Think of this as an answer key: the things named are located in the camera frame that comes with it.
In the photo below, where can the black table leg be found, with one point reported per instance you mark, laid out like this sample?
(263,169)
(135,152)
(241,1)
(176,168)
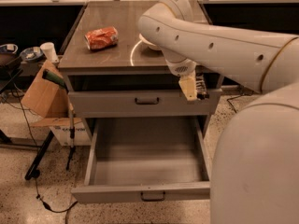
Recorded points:
(33,171)

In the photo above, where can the blue bowl with item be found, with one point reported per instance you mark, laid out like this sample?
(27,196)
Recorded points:
(32,55)

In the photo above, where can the closed grey top drawer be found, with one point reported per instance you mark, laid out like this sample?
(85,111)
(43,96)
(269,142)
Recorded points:
(118,104)

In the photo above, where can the crushed orange soda can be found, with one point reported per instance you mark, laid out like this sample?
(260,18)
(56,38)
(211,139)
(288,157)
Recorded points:
(102,38)

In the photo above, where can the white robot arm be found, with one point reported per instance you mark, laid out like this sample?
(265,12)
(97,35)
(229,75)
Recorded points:
(255,170)

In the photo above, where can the brown cardboard box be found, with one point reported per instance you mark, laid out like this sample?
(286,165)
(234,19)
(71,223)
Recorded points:
(51,103)

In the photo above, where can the white paper bowl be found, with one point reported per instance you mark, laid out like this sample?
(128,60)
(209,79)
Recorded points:
(150,45)

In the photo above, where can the white paper cup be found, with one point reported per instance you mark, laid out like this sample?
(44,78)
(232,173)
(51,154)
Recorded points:
(50,52)

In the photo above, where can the grey drawer cabinet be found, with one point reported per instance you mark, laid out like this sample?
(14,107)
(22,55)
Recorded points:
(127,66)

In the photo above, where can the open grey middle drawer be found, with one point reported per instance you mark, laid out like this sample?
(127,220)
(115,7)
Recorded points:
(146,160)

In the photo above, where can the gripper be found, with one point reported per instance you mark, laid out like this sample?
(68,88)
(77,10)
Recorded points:
(181,68)

